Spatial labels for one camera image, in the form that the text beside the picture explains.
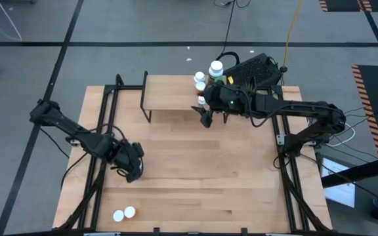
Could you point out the wooden shelf black frame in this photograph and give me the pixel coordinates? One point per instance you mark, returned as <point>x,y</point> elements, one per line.
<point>169,93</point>

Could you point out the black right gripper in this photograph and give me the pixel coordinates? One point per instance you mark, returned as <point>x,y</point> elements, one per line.
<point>225,100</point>

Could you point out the small white bottle blue label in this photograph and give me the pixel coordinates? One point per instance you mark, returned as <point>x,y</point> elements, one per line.
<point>199,76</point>

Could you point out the black diagonal bar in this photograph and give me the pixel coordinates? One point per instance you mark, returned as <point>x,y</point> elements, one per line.
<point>356,172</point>

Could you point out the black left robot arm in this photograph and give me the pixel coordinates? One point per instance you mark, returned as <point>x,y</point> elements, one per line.
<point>64,123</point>

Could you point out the black mesh computer box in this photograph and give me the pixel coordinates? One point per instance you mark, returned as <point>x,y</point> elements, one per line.
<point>254,70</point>

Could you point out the white headache bottle purple label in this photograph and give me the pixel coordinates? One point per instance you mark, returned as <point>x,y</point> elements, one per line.
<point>216,65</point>

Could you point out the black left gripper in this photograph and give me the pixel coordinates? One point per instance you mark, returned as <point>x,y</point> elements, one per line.
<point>128,160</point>

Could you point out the white Excedrin bottle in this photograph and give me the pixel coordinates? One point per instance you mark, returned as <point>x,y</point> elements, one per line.
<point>201,99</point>

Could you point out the green cap caffeine bottle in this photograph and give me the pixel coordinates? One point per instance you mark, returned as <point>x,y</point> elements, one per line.
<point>220,80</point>

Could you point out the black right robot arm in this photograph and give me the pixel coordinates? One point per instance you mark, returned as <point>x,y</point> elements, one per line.
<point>294,106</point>

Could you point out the black table edge bracket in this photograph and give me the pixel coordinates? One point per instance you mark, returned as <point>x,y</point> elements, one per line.
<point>156,231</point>
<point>244,231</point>

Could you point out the white screen monitor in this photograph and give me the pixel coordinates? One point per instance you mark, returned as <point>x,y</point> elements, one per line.
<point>343,195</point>

